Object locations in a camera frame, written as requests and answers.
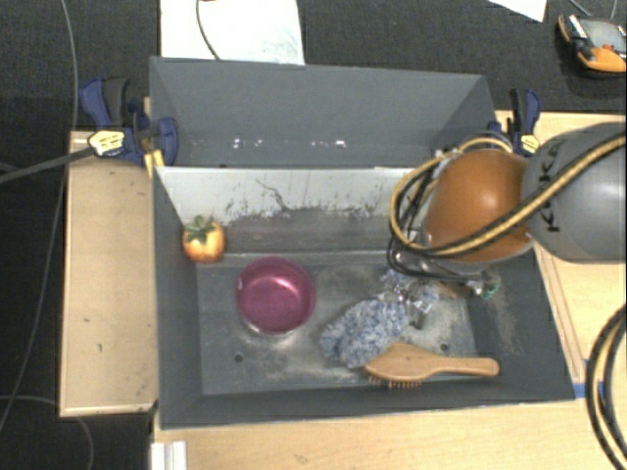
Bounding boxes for orange toy fruit green leaves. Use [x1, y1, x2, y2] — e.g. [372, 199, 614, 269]
[181, 214, 227, 264]

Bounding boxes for grey metal bin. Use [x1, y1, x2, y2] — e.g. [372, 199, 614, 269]
[147, 56, 577, 431]

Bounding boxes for blue fluffy cloth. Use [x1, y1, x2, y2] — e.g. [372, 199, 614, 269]
[318, 268, 442, 370]

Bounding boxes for pale wood flat board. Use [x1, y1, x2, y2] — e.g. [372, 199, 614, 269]
[58, 129, 161, 418]

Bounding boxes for magenta round bowl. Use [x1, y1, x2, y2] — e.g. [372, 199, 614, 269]
[234, 256, 317, 335]

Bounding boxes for wooden hairbrush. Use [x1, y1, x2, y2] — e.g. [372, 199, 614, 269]
[362, 342, 502, 391]

